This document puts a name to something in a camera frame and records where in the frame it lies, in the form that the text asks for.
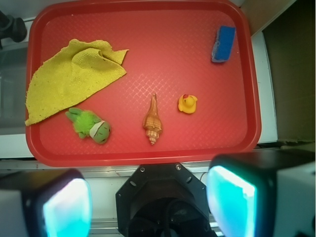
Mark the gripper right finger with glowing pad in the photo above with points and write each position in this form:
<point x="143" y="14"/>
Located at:
<point x="263" y="193"/>

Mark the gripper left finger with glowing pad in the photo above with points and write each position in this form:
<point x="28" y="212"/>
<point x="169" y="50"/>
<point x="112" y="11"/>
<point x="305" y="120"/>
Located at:
<point x="45" y="203"/>

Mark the green plush animal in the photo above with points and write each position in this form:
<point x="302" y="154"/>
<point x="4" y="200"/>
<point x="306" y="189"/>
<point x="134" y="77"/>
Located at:
<point x="87" y="124"/>

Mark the yellow rubber duck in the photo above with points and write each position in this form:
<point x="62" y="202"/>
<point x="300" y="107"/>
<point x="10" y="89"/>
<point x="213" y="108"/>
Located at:
<point x="187" y="104"/>

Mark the yellow microfiber cloth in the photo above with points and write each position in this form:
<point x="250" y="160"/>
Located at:
<point x="75" y="73"/>

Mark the red plastic tray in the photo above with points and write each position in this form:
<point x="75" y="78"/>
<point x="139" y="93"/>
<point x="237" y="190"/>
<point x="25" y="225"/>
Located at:
<point x="169" y="46"/>

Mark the brown spiral seashell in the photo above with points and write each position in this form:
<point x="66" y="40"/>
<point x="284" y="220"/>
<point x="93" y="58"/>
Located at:
<point x="152" y="123"/>

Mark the blue sponge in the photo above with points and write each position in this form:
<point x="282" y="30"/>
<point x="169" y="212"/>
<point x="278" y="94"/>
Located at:
<point x="223" y="44"/>

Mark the black object at left edge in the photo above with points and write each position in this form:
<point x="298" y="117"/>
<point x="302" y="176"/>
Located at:
<point x="12" y="28"/>

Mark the black octagonal mount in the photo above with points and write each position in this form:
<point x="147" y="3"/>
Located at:
<point x="163" y="200"/>

